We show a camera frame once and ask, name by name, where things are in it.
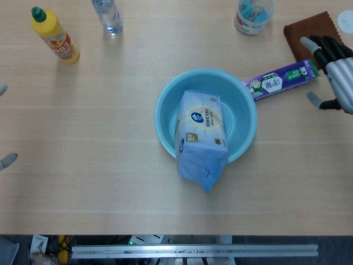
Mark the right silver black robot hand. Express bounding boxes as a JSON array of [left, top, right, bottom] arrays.
[[299, 35, 353, 115]]

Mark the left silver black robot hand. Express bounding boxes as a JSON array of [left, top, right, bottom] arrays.
[[0, 83, 19, 171]]

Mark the purple toothpaste box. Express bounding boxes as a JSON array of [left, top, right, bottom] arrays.
[[241, 59, 322, 102]]

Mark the blue white tissue pack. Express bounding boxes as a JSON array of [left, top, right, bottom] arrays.
[[173, 89, 229, 194]]

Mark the brown folded cloth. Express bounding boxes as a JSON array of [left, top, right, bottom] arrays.
[[283, 10, 345, 63]]

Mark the clear jar of binder clips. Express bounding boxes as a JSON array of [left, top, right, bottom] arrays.
[[234, 0, 275, 36]]

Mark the light blue plastic basin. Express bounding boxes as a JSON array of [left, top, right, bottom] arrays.
[[153, 68, 259, 164]]

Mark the yellow detergent bottle green cap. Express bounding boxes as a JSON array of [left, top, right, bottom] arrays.
[[30, 6, 81, 65]]

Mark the clear plastic water bottle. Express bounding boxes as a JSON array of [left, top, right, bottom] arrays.
[[91, 0, 124, 36]]

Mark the aluminium profile rail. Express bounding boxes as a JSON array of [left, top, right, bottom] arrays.
[[71, 244, 319, 259]]

